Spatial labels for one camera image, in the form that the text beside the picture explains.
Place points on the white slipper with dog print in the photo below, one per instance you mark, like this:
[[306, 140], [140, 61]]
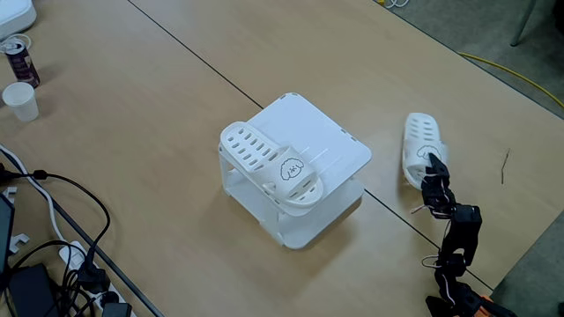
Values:
[[273, 169], [414, 154]]

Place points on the white plastic shoe rack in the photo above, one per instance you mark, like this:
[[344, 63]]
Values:
[[326, 132]]

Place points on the grey metal chair leg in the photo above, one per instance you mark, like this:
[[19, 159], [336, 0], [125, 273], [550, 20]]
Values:
[[522, 26]]

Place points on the black plug-in power adapter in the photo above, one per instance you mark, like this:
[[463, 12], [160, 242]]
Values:
[[116, 310]]

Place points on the black power plug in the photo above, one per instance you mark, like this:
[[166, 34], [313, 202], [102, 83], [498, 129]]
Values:
[[92, 279]]

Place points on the white power strip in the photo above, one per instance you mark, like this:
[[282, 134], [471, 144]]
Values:
[[72, 255]]

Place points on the black power adapter brick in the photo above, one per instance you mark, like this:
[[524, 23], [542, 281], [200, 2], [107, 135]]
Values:
[[33, 290]]

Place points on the white paper cup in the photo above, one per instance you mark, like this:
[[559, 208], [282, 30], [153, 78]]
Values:
[[22, 103]]

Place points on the purple drink can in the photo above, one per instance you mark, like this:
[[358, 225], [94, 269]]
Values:
[[24, 68]]

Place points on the dark laptop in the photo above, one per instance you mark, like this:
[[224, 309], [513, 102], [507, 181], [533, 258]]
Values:
[[4, 233]]

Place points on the white flat box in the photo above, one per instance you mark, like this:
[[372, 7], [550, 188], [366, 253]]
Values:
[[13, 17]]

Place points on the white printed bracket part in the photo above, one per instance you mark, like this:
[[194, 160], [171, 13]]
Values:
[[9, 193], [20, 241]]

